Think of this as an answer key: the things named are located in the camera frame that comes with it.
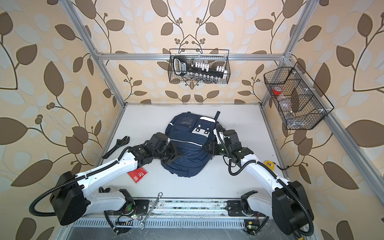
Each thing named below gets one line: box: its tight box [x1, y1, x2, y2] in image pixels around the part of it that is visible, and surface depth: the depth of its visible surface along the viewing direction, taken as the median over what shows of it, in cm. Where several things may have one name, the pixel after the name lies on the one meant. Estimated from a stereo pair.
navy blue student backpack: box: [161, 111, 221, 178], surface depth 85 cm
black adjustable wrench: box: [102, 136, 130, 159], surface depth 101 cm
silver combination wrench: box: [139, 192, 163, 230], surface depth 75 cm
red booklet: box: [127, 167, 148, 183], surface depth 86 cm
